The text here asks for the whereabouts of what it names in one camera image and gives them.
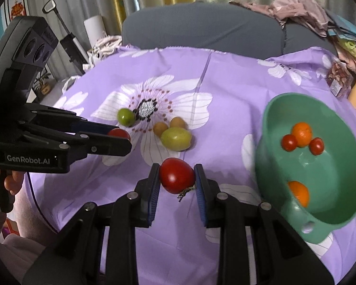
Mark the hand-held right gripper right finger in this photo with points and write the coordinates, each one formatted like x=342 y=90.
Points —
x=200 y=202

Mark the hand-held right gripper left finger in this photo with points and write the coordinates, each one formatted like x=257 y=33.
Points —
x=154 y=202

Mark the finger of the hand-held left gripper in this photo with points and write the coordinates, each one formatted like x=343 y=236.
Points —
x=89 y=127
x=106 y=147

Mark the red tomato with stem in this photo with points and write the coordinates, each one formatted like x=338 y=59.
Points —
x=176 y=175

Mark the small yellow fruit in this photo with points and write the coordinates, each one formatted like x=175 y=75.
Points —
x=159 y=128
x=178 y=122

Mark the large green tomato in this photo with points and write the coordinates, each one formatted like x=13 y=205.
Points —
x=176 y=138

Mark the orange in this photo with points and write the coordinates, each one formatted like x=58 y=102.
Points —
x=300 y=193
x=302 y=133

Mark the green plastic bowl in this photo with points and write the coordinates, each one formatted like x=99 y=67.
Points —
x=329 y=166

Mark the person's left hand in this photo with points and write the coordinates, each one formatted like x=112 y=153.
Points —
x=14 y=182

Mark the small potted plant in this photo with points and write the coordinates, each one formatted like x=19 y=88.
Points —
x=43 y=89

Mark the small green tomato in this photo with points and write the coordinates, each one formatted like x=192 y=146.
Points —
x=126 y=117

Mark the black and white stand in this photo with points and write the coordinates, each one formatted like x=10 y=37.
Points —
x=72 y=50

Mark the black mirror on rod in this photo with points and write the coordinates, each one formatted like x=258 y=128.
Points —
x=49 y=6

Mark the white panel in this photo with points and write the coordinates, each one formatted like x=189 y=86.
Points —
x=95 y=29

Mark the person's legs in pink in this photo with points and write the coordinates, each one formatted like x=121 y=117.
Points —
x=29 y=243

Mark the purple floral tablecloth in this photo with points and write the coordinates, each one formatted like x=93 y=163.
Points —
x=225 y=80

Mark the grey sofa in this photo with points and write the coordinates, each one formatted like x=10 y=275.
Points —
x=210 y=26

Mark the clear snack bag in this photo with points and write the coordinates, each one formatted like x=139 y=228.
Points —
x=339 y=78

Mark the pile of pink clothes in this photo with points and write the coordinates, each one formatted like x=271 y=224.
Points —
x=299 y=6

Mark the wall poster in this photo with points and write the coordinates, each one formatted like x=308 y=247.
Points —
x=16 y=6

